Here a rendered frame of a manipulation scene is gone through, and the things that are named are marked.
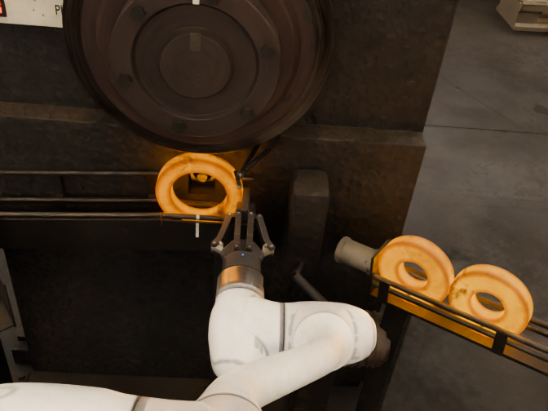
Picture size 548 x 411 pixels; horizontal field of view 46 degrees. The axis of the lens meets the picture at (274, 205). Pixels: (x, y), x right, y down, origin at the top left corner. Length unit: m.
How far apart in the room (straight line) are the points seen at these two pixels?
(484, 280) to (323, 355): 0.42
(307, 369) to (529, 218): 2.00
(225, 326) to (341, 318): 0.20
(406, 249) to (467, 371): 0.91
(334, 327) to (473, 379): 1.11
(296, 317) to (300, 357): 0.19
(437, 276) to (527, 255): 1.35
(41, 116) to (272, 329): 0.67
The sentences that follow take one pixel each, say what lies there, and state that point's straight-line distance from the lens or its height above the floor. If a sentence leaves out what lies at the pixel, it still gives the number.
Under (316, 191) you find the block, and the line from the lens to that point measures 1.34.
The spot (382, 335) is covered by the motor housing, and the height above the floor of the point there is 0.52.
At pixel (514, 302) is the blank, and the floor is 0.76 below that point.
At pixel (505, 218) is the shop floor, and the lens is 2.79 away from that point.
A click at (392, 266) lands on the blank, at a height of 0.70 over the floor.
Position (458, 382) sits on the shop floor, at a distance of 2.12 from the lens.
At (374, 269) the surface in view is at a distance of 1.37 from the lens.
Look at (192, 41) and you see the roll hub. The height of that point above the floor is 1.16.
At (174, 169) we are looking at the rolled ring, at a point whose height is 0.82.
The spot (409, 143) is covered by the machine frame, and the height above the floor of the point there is 0.87.
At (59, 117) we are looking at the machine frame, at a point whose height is 0.87.
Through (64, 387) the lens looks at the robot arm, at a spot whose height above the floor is 1.10.
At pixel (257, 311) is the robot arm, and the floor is 0.77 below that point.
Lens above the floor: 1.62
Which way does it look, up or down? 39 degrees down
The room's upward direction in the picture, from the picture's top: 6 degrees clockwise
